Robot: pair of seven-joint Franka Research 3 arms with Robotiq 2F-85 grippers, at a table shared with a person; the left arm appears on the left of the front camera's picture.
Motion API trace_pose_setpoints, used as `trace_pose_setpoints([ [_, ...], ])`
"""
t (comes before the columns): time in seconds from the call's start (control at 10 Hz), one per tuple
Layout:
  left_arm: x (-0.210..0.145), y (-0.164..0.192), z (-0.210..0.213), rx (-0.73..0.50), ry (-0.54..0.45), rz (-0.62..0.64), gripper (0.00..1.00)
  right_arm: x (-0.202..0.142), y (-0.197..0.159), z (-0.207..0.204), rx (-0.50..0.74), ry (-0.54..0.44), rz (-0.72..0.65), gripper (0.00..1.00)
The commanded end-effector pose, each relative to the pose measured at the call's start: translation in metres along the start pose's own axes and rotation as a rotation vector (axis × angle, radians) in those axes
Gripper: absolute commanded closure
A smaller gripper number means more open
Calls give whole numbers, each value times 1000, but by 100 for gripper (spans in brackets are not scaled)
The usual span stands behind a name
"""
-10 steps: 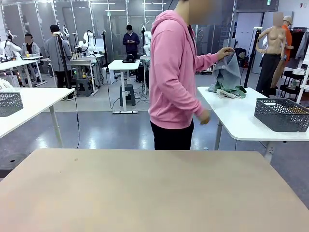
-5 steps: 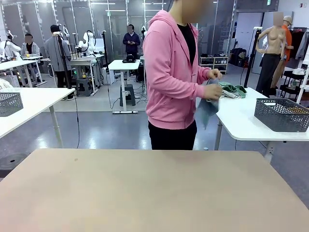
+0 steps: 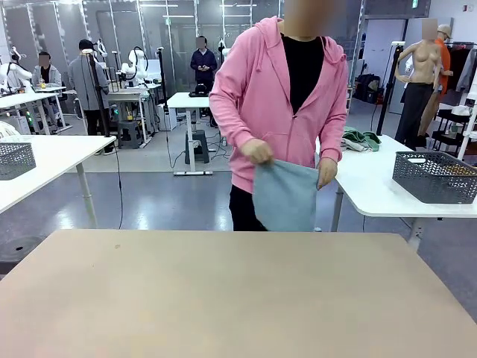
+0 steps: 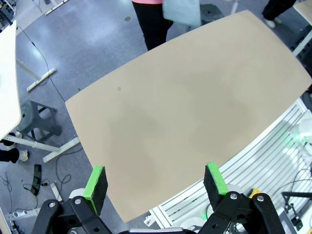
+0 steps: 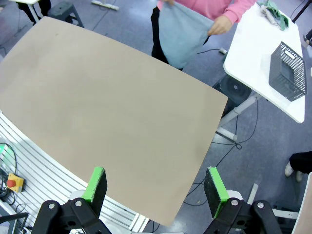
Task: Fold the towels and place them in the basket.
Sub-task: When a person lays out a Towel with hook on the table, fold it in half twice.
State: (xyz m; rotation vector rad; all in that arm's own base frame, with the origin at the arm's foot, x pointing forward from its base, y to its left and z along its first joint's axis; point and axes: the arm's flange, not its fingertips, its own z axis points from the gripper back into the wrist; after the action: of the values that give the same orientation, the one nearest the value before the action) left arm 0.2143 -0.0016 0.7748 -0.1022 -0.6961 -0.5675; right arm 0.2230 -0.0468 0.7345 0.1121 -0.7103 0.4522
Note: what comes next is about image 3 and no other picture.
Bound black bags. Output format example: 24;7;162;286
356;73;385;104

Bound black shelf cart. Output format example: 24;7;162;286
432;105;477;157

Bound person in dark jacket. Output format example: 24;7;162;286
190;36;218;96

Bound person's left forearm pink sleeve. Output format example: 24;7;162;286
319;111;350;162

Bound thin black hanging cable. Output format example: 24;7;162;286
110;139;124;230

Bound white standing desk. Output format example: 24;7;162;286
166;92;218;176

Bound person's left hand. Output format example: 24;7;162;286
316;157;339;191

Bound person's right hand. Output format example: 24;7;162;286
241;137;276;166

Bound person in pink hoodie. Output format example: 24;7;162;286
208;0;350;232

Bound white computer case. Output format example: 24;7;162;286
158;104;179;131

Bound dark grey plastic stool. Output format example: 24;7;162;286
0;233;42;277

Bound black pole stand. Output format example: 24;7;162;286
156;46;171;116

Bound white knitted cloth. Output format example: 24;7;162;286
0;120;20;143

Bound white side table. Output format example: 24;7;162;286
315;134;477;243
0;134;117;229

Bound seated person in grey jacket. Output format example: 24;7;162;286
31;51;63;94

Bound person's right forearm pink sleeve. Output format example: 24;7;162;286
208;95;266;154

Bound white-grey cloth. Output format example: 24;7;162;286
341;138;373;153

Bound white background desk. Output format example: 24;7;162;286
0;86;72;136

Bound green terry towel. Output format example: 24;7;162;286
342;125;383;152

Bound grey workbench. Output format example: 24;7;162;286
107;82;162;146

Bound black stand with white head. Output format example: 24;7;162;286
375;40;406;136

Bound black tripod stand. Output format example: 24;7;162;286
84;48;112;138

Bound person in grey coat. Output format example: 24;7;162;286
68;39;116;156

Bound blue-grey terry towel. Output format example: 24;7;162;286
252;159;320;232

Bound beige mannequin with black trousers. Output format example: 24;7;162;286
394;18;444;152

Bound mannequin with orange shirt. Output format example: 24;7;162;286
434;24;455;94

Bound clothes rack with dark clothes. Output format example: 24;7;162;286
445;40;477;94

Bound grey plastic woven basket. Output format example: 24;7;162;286
0;142;37;181
392;151;477;204

